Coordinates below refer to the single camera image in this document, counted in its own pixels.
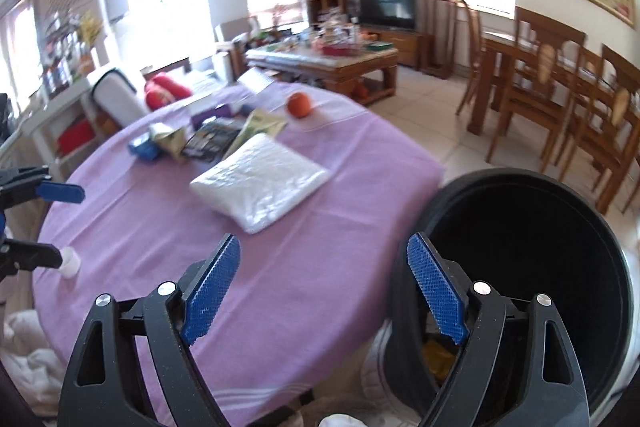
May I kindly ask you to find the blue snack packet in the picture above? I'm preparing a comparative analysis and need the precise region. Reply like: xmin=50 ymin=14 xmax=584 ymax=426
xmin=128 ymin=132 xmax=162 ymax=162

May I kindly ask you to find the beige snack bag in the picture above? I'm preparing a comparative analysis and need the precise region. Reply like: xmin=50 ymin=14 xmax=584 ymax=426
xmin=149 ymin=122 xmax=186 ymax=162

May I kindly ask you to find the purple tube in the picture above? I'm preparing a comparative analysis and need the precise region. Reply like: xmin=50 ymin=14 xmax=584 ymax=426
xmin=190 ymin=104 xmax=233 ymax=130

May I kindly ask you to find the black barcode package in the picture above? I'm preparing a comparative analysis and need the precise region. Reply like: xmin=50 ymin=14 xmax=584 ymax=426
xmin=181 ymin=117 xmax=243 ymax=162

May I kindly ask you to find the white plastic bag packet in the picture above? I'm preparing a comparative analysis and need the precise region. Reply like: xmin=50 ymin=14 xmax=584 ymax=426
xmin=190 ymin=133 xmax=331 ymax=234

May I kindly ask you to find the beige green sachet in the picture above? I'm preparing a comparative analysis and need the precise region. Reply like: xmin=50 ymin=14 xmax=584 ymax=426
xmin=224 ymin=109 xmax=288 ymax=158

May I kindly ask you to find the orange tangerine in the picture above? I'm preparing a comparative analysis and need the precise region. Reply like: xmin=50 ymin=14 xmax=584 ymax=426
xmin=286 ymin=92 xmax=312 ymax=119

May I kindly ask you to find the black trash bin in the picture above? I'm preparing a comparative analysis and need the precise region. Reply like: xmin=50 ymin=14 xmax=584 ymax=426
xmin=383 ymin=168 xmax=632 ymax=425

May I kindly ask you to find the small white cup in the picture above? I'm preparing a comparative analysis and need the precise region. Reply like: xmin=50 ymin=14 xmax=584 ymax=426
xmin=58 ymin=246 xmax=81 ymax=280

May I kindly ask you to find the white shelf unit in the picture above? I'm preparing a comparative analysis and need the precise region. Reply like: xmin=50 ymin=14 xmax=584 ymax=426
xmin=1 ymin=74 xmax=106 ymax=181

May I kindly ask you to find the white sofa cushion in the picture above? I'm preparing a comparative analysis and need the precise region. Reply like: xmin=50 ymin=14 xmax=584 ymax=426
xmin=91 ymin=66 xmax=150 ymax=128

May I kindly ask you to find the red cushion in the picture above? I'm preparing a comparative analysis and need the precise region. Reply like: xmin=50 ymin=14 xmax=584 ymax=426
xmin=144 ymin=72 xmax=193 ymax=112

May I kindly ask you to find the purple tablecloth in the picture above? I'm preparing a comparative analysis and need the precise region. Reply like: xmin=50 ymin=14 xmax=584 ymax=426
xmin=32 ymin=91 xmax=444 ymax=426

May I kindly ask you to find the wooden dining chair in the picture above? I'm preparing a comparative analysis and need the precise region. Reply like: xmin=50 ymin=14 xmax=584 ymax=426
xmin=486 ymin=5 xmax=587 ymax=172
xmin=559 ymin=46 xmax=639 ymax=215

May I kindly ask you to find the clear plastic tray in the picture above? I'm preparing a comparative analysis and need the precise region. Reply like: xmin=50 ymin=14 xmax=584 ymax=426
xmin=238 ymin=67 xmax=277 ymax=94

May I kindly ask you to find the wooden dining chair near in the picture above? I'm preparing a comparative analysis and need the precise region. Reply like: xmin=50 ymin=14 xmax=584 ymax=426
xmin=486 ymin=5 xmax=587 ymax=172

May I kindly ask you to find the wooden dining table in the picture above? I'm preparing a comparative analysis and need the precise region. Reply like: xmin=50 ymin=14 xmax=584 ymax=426
xmin=466 ymin=28 xmax=640 ymax=138

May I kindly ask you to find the wooden coffee table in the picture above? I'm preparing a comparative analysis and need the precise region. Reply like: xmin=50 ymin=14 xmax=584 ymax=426
xmin=245 ymin=46 xmax=399 ymax=106

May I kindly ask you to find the tall wooden stand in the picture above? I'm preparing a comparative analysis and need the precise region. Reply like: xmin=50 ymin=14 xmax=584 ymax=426
xmin=421 ymin=0 xmax=458 ymax=79

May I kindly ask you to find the black television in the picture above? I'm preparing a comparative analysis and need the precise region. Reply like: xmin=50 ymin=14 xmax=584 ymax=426
xmin=357 ymin=0 xmax=416 ymax=30

